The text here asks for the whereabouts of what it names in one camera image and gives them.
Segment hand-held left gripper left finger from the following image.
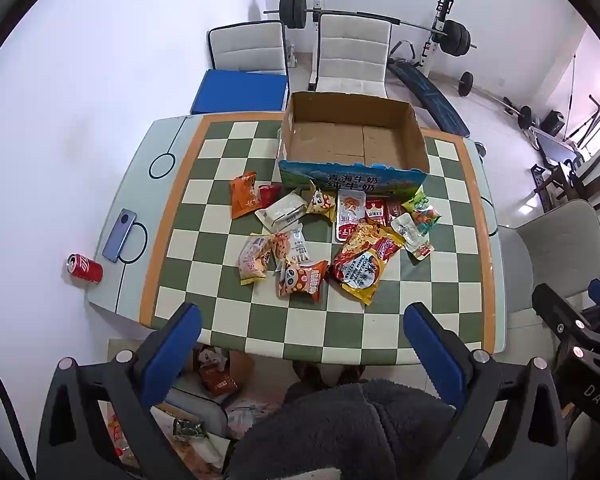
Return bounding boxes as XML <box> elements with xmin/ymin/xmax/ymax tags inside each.
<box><xmin>36</xmin><ymin>303</ymin><xmax>203</xmax><ymax>480</ymax></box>

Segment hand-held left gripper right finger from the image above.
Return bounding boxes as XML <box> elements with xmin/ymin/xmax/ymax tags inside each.
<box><xmin>403</xmin><ymin>302</ymin><xmax>567</xmax><ymax>480</ymax></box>

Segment yellow clear snack bag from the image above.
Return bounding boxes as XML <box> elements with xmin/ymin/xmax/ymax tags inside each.
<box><xmin>237</xmin><ymin>232</ymin><xmax>273</xmax><ymax>286</ymax></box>

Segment large yellow red noodle packet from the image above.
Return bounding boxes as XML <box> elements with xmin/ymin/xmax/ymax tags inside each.
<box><xmin>331</xmin><ymin>221</ymin><xmax>406</xmax><ymax>306</ymax></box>

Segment colourful candy packet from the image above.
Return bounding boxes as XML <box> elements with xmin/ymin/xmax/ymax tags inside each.
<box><xmin>410</xmin><ymin>207</ymin><xmax>442</xmax><ymax>236</ymax></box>

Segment orange panda snack packet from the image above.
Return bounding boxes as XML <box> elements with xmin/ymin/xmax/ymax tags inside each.
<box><xmin>275</xmin><ymin>257</ymin><xmax>329</xmax><ymax>303</ymax></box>

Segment white and yellow oat packet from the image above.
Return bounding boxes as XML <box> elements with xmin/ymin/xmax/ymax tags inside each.
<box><xmin>270</xmin><ymin>228</ymin><xmax>311</xmax><ymax>263</ymax></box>

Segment red and white snack packet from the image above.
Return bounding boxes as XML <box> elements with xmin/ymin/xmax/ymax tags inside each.
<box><xmin>333</xmin><ymin>195</ymin><xmax>368</xmax><ymax>243</ymax></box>

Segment yellow panda snack packet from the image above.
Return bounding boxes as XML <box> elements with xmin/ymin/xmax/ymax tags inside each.
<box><xmin>306</xmin><ymin>183</ymin><xmax>338</xmax><ymax>222</ymax></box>

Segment cardboard box with blue print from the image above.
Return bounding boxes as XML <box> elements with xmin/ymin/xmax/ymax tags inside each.
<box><xmin>277</xmin><ymin>91</ymin><xmax>431</xmax><ymax>196</ymax></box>

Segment small cardboard box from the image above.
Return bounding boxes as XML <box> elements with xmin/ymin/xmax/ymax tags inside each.
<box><xmin>195</xmin><ymin>346</ymin><xmax>256</xmax><ymax>397</ymax></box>

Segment grey storage bin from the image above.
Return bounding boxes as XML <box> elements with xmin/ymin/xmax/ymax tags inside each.
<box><xmin>162</xmin><ymin>387</ymin><xmax>231</xmax><ymax>441</ymax></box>

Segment beige padded chair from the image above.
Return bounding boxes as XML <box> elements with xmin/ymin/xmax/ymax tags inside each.
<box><xmin>497</xmin><ymin>199</ymin><xmax>600</xmax><ymax>311</ymax></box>

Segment plastic bag of packets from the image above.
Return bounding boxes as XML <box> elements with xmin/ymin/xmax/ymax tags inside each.
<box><xmin>102</xmin><ymin>402</ymin><xmax>226</xmax><ymax>480</ymax></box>

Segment red soda can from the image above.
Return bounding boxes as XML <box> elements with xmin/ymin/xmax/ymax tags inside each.
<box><xmin>66</xmin><ymin>252</ymin><xmax>104</xmax><ymax>283</ymax></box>

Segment clear snack packet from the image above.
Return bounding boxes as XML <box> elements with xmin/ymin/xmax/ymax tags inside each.
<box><xmin>390</xmin><ymin>212</ymin><xmax>436</xmax><ymax>261</ymax></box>

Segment person's grey fleece clothing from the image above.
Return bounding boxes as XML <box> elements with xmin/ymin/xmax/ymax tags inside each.
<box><xmin>225</xmin><ymin>379</ymin><xmax>486</xmax><ymax>480</ymax></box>

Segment grey smartphone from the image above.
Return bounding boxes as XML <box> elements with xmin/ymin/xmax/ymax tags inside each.
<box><xmin>102</xmin><ymin>208</ymin><xmax>138</xmax><ymax>263</ymax></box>

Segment brown shoe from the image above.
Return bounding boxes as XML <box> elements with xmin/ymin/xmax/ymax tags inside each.
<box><xmin>292</xmin><ymin>362</ymin><xmax>331</xmax><ymax>388</ymax></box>

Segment green snack packet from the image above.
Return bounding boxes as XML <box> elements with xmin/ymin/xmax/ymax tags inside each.
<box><xmin>401</xmin><ymin>187</ymin><xmax>433</xmax><ymax>216</ymax></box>

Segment black speaker box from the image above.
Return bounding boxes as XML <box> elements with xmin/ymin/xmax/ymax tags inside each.
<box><xmin>540</xmin><ymin>109</ymin><xmax>566</xmax><ymax>136</ymax></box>

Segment small black barbell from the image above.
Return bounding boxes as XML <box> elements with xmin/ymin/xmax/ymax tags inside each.
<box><xmin>457</xmin><ymin>71</ymin><xmax>533</xmax><ymax>130</ymax></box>

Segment white padded chair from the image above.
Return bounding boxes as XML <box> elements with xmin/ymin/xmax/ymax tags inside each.
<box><xmin>207</xmin><ymin>21</ymin><xmax>288</xmax><ymax>73</ymax></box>
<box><xmin>310</xmin><ymin>14</ymin><xmax>392</xmax><ymax>98</ymax></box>

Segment black barbell with plates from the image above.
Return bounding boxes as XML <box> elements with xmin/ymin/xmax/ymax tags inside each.
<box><xmin>264</xmin><ymin>0</ymin><xmax>478</xmax><ymax>56</ymax></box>

